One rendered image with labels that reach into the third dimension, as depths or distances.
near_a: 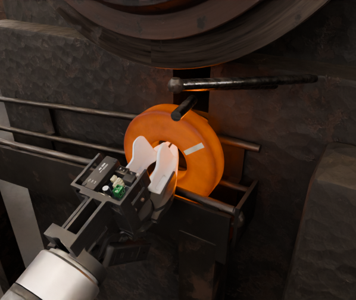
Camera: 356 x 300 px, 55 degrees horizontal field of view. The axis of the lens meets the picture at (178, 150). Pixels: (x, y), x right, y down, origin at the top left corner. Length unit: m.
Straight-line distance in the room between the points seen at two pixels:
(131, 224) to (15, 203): 1.38
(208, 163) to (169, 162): 0.05
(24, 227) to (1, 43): 0.96
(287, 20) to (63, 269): 0.31
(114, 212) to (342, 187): 0.23
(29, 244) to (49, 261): 1.14
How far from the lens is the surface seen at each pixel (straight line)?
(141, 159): 0.46
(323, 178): 0.38
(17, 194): 1.79
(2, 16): 3.24
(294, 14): 0.33
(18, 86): 0.80
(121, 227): 0.41
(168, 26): 0.36
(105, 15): 0.41
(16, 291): 0.37
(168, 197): 0.43
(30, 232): 1.56
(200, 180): 0.48
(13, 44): 0.76
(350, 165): 0.41
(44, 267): 0.37
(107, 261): 0.40
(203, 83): 0.30
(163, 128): 0.46
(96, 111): 0.62
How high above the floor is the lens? 1.00
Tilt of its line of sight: 30 degrees down
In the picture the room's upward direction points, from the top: straight up
